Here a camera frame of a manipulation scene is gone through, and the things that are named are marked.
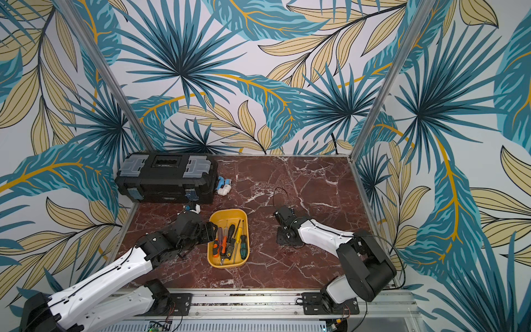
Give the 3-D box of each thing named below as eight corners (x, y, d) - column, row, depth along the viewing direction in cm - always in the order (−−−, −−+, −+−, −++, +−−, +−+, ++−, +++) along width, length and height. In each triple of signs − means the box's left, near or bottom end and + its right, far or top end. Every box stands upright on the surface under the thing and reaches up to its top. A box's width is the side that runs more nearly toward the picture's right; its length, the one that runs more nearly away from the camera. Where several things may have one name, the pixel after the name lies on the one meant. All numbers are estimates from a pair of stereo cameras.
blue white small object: (216, 196, 105) (215, 191, 102) (219, 180, 111) (218, 176, 108) (230, 196, 105) (229, 191, 102) (232, 180, 111) (231, 176, 108)
